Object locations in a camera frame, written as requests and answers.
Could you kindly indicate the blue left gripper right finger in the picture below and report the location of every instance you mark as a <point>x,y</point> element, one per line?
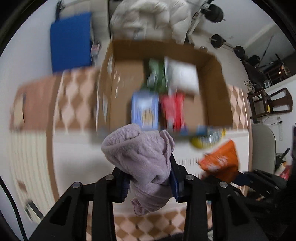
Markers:
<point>177,178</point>

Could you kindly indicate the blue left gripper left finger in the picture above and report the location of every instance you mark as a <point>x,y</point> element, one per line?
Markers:
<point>120,185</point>

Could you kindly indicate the lavender fluffy cloth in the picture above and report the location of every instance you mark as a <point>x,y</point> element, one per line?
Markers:
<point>145,155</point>

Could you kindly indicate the orange snack packet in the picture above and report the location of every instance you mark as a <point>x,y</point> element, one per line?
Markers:
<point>223,163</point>

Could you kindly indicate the yellow banana shaped pouch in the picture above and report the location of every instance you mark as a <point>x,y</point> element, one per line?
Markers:
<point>210,139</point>

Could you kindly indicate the red snack packet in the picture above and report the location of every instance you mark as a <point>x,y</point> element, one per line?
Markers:
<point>172,107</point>

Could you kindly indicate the blue tissue packet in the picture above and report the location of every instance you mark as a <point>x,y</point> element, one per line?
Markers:
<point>145,110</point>

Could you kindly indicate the green snack packet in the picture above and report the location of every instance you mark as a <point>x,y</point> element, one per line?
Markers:
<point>154,76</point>

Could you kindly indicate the white soft pouch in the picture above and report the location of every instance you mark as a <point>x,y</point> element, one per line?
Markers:
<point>181,77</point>

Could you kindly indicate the red bag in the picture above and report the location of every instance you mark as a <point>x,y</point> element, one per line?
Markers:
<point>285,174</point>

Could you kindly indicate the grey round chair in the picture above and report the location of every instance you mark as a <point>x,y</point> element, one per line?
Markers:
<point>263,148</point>

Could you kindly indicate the checkered table mat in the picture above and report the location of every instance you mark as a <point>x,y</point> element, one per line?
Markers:
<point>54,142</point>

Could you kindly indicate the dark wooden chair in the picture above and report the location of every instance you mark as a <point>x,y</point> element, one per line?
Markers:
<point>277,99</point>

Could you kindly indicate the brown cardboard box blue print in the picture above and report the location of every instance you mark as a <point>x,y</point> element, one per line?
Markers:
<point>122,74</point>

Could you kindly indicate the white weight bench rack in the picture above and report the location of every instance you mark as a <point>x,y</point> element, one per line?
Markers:
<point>198,12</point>

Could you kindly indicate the black floor barbell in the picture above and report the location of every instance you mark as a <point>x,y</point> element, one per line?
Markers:
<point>217,42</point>

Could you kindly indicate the blue folded mat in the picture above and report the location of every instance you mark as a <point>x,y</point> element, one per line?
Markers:
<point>70,42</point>

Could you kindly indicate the white puffer jacket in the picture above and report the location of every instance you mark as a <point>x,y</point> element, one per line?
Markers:
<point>152,20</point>

